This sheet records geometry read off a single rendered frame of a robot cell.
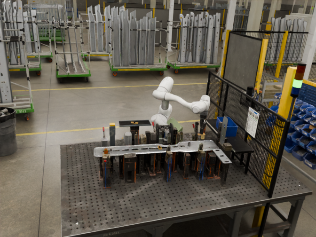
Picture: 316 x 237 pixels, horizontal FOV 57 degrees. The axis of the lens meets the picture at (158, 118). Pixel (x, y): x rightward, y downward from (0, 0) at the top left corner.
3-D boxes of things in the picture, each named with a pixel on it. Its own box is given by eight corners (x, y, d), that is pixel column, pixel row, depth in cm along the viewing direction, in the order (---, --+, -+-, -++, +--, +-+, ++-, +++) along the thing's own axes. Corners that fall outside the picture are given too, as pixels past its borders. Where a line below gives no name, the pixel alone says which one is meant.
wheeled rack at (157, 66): (111, 77, 957) (110, 20, 889) (108, 69, 1045) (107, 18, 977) (167, 76, 1005) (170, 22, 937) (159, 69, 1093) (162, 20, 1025)
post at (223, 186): (222, 189, 305) (225, 165, 294) (217, 183, 315) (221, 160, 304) (227, 188, 307) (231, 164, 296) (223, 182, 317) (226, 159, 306)
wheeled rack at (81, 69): (91, 82, 883) (89, 22, 815) (57, 84, 852) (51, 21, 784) (85, 68, 1049) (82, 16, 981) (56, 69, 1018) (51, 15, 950)
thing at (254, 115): (254, 139, 318) (259, 113, 306) (244, 130, 338) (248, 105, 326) (256, 139, 318) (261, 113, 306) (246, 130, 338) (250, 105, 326)
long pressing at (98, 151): (93, 158, 293) (93, 157, 293) (93, 147, 314) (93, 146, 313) (220, 149, 324) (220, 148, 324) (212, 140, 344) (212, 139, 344)
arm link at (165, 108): (156, 118, 404) (163, 106, 413) (167, 122, 400) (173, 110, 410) (156, 84, 337) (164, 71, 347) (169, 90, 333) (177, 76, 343)
